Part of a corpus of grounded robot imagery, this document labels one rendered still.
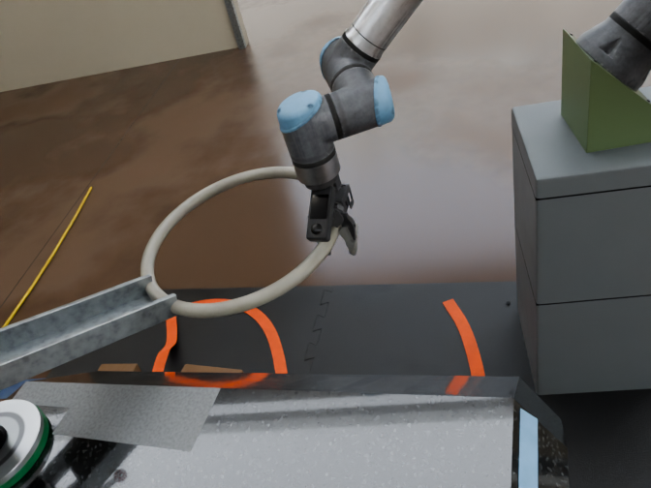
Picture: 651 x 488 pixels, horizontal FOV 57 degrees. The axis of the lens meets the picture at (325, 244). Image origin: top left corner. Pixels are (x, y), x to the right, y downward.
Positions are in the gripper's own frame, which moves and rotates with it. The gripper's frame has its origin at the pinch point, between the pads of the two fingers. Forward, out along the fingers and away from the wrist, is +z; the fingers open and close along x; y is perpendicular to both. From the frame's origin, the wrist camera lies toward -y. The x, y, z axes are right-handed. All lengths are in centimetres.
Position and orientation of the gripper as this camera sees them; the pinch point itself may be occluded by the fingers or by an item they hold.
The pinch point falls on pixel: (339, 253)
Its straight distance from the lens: 134.1
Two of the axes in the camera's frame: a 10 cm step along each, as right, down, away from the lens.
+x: -9.3, 0.0, 3.7
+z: 2.5, 7.4, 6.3
